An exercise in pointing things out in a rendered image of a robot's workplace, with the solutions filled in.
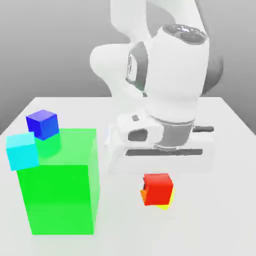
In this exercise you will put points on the small cyan cube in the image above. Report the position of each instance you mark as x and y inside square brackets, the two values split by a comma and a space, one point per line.
[22, 152]

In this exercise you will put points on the small yellow cube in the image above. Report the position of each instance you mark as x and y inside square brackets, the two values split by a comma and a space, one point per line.
[167, 207]

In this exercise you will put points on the small orange cube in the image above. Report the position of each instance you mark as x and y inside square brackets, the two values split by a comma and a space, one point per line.
[143, 195]

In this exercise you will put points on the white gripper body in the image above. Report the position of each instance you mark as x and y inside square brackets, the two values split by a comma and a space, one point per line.
[164, 163]

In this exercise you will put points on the small blue cube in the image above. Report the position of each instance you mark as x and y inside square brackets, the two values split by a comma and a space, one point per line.
[47, 124]

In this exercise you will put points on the small red cube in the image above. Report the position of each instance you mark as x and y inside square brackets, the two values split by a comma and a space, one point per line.
[158, 190]

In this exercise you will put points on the large green box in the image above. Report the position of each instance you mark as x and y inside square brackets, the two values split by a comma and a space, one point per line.
[58, 198]

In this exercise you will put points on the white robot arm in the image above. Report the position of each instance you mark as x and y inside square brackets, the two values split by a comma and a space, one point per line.
[176, 80]

